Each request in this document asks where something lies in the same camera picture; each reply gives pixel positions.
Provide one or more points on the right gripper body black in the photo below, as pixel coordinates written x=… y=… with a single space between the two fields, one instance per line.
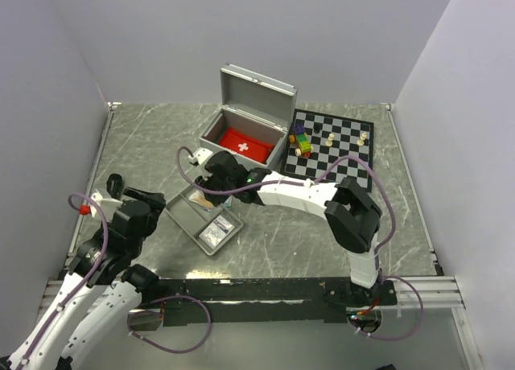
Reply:
x=211 y=181

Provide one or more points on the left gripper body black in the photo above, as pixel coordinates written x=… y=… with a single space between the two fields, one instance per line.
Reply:
x=157 y=206

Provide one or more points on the red first aid pouch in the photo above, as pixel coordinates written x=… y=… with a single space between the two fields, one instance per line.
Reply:
x=246 y=145

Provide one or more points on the bag of cotton swabs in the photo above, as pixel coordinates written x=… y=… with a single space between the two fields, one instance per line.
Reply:
x=198 y=198

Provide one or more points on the grey plastic divided tray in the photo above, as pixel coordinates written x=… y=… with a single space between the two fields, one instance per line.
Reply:
x=193 y=220

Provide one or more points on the silver metal medicine case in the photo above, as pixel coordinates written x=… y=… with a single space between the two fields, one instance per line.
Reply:
x=256 y=105

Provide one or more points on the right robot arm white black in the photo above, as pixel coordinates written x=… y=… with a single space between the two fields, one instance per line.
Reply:
x=351 y=214

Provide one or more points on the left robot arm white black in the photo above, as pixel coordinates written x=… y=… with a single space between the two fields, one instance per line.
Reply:
x=102 y=285

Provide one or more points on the black marker orange cap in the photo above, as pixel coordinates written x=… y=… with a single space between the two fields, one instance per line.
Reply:
x=115 y=185

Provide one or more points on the colourful toy brick car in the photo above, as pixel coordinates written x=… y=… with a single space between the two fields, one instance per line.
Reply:
x=298 y=138

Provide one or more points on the black white chessboard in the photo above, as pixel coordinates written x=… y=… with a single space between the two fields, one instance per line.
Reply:
x=347 y=131

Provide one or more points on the white chess piece left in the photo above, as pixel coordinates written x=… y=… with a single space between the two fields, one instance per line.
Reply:
x=330 y=139

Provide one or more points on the white chess piece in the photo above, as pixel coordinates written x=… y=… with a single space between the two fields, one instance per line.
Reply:
x=330 y=139
x=361 y=140

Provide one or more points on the white chess piece right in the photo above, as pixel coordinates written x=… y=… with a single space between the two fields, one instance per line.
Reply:
x=361 y=140

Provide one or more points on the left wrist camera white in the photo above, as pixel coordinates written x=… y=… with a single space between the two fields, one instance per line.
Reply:
x=100 y=205

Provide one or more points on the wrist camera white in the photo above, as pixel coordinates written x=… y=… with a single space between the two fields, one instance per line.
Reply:
x=200 y=157
x=100 y=205

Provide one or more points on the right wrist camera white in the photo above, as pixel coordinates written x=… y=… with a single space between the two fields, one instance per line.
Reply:
x=200 y=157

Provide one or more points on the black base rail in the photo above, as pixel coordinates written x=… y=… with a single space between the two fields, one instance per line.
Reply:
x=183 y=301

